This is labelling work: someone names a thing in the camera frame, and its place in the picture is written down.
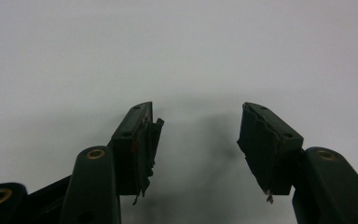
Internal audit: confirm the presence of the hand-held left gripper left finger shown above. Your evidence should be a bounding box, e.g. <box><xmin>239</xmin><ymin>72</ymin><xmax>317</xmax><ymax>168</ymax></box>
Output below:
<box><xmin>106</xmin><ymin>101</ymin><xmax>165</xmax><ymax>206</ymax></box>

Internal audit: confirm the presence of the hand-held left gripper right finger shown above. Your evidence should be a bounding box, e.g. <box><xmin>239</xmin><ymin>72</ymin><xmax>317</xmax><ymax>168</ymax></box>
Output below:
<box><xmin>236</xmin><ymin>102</ymin><xmax>305</xmax><ymax>204</ymax></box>

